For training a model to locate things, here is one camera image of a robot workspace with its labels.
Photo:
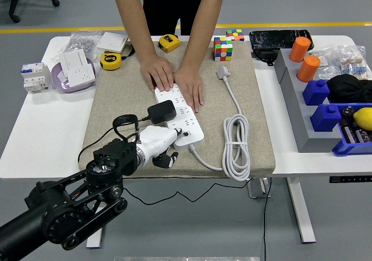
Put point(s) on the person's right hand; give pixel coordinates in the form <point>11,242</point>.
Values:
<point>158,72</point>

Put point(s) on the person's left hand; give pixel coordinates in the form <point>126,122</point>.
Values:
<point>190,83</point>

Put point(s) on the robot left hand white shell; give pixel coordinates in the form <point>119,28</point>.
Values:
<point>158,140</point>

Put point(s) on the black plug adapter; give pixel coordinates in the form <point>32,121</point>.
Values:
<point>161,111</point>

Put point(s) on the white power strip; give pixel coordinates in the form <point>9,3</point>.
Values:
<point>187,124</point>

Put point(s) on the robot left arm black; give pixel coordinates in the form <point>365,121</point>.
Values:
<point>116,156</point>

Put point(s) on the person's right forearm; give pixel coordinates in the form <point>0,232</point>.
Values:
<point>135,19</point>

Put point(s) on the person's left forearm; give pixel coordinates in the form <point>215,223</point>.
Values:
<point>203,25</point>

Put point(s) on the yellow tape measure square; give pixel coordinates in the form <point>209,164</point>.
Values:
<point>169,43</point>

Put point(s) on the grey-brown mat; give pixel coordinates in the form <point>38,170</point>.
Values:
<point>122,92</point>

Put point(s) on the large Rubik's cube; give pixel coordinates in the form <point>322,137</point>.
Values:
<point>223,49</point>

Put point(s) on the yellow tape measure round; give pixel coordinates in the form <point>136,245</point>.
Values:
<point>110,61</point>

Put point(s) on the small Rubik's cube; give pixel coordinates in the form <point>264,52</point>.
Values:
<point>234,35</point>

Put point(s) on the person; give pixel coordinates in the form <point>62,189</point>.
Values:
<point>171,5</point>

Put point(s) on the clear bag of screws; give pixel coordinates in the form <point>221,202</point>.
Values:
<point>81,41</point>

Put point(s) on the purple bowl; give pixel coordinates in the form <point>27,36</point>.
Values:
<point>72,89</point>

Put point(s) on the glossy black tray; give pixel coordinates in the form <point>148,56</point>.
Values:
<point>273,38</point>

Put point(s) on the orange cylinder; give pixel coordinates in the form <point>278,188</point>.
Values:
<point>300,49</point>
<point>308,69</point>

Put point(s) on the white circuit breaker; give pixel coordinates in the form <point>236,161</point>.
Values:
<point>34,78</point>

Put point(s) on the blue block with knob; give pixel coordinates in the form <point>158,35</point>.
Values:
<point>325,118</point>
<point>316,93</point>

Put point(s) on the grey stepped block holder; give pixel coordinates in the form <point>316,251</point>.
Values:
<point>308,139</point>

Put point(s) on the clear bag of small parts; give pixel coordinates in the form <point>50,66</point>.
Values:
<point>327,59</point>

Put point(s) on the white table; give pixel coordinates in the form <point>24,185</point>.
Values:
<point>319,165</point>

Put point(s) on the black cloth bundle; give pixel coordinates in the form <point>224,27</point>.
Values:
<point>348,89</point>

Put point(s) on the dark round knob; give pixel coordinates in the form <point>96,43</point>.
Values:
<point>348,112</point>

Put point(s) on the clear bag of resistors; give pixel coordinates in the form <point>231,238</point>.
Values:
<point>354,63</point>

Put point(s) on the blue plastic bin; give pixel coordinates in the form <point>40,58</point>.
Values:
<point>348,150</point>

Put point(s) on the dark brown tubes pack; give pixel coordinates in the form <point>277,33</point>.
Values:
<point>357,134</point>

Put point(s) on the yellow lemon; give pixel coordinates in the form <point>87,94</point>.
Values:
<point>364,118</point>

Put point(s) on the black table control panel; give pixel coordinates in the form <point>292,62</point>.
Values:
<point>350,179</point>

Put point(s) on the white switch plate box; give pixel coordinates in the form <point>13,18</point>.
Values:
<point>112,41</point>

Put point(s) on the white wall socket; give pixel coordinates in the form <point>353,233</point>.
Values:
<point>81,75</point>

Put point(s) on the white switch panel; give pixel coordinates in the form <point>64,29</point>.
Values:
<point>74,59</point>

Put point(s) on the metal bracket under table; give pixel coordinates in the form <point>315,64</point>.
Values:
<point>257,189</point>

